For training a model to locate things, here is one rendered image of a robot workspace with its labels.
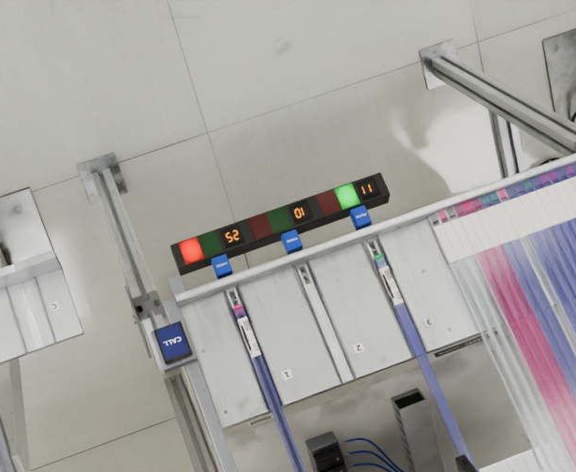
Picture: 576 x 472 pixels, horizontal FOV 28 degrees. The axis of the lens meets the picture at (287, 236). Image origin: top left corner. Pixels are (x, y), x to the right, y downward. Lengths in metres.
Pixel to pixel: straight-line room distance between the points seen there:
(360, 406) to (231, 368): 0.37
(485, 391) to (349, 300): 0.43
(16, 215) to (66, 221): 0.10
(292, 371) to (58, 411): 1.00
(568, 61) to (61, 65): 1.07
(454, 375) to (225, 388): 0.50
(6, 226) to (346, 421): 0.82
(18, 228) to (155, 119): 0.35
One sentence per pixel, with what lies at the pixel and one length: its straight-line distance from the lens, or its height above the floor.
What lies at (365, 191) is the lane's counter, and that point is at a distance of 1.79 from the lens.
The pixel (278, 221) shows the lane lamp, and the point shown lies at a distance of 1.77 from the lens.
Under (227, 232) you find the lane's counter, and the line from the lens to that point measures 1.76.
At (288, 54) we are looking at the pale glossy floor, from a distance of 2.40.
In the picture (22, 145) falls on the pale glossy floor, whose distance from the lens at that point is 2.36.
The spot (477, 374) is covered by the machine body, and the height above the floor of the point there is 0.62.
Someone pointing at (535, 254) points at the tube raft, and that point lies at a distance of 1.77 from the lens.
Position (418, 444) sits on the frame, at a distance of 2.01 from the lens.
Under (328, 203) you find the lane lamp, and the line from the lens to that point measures 1.78.
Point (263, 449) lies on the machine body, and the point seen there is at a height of 0.62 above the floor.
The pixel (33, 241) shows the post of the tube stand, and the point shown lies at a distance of 2.41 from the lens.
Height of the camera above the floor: 2.27
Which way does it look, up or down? 65 degrees down
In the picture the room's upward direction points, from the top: 144 degrees clockwise
